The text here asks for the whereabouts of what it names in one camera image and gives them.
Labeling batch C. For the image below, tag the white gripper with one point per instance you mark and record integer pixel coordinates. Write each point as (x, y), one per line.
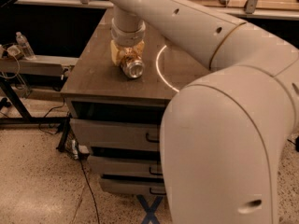
(127, 36)

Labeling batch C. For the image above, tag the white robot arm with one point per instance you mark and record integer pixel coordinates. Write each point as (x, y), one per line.
(221, 136)

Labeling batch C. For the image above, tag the grey drawer cabinet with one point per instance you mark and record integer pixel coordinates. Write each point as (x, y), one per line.
(98, 90)

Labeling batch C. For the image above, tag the top grey drawer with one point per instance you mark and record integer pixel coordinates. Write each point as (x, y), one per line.
(132, 136)

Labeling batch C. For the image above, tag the grey drawer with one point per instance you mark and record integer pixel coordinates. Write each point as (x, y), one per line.
(125, 167)
(132, 136)
(132, 187)

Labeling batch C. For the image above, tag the clear plastic water bottle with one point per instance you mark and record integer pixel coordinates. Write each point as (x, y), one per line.
(25, 46)

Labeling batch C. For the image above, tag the middle grey drawer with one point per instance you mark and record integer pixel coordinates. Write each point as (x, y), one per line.
(125, 167)

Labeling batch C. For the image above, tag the bottom grey drawer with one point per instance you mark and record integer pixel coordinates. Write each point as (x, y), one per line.
(132, 187)

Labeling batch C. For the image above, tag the blue tape cross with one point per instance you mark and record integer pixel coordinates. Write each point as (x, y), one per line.
(150, 209)

